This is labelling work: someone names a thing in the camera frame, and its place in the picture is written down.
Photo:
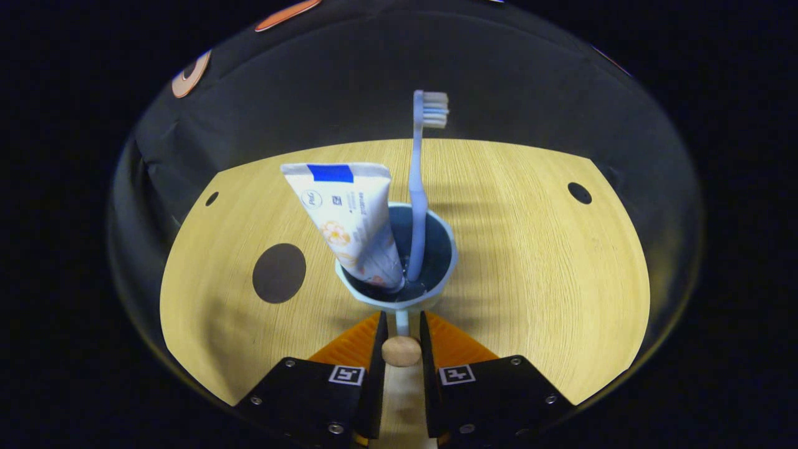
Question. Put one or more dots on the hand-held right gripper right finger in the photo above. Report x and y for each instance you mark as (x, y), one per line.
(427, 368)

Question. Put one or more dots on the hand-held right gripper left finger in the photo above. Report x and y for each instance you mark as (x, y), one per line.
(378, 368)

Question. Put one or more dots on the dark round coaster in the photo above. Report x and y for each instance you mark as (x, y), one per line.
(278, 273)

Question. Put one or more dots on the white toothpaste tube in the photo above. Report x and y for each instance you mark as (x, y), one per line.
(349, 218)

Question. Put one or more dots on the light blue toothbrush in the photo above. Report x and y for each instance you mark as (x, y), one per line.
(416, 206)

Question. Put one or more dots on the light wooden desktop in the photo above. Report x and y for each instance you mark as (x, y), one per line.
(536, 268)

